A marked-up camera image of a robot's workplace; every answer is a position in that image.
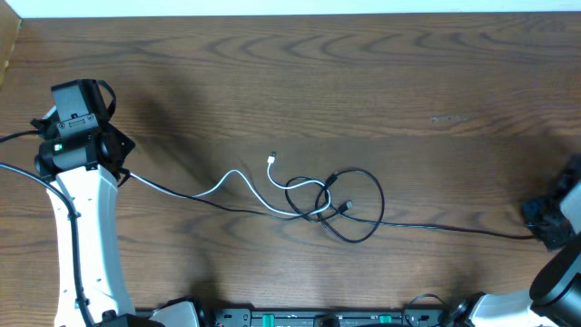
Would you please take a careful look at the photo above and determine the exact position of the white usb cable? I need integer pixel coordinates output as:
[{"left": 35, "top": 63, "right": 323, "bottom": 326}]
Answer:
[{"left": 129, "top": 152, "right": 332, "bottom": 218}]

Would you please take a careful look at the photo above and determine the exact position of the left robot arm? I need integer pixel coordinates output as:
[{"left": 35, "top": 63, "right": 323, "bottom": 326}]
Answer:
[{"left": 31, "top": 79, "right": 201, "bottom": 326}]

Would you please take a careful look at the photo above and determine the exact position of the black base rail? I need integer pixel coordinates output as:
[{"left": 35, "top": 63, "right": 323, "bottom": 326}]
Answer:
[{"left": 195, "top": 306, "right": 445, "bottom": 327}]

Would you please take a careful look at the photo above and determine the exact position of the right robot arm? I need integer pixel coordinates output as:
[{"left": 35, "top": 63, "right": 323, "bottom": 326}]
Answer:
[{"left": 442, "top": 154, "right": 580, "bottom": 326}]

